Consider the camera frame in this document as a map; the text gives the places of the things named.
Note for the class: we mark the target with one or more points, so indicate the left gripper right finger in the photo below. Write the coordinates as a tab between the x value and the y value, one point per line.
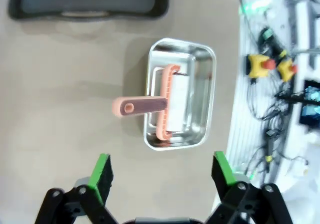
221	176

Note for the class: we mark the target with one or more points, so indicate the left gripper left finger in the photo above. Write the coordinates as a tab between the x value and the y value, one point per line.
100	181

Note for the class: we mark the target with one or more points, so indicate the pink lint roller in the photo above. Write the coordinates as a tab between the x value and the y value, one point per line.
147	104

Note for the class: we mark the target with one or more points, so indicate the rectangular stainless steel container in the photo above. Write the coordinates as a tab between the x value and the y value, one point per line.
200	84

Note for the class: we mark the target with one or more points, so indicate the computer monitor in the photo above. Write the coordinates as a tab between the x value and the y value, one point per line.
311	104

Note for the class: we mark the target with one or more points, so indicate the yellow emergency stop button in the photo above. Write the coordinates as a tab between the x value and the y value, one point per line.
257	65
285	70

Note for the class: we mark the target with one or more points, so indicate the black green power connector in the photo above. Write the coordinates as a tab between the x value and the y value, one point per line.
267	34

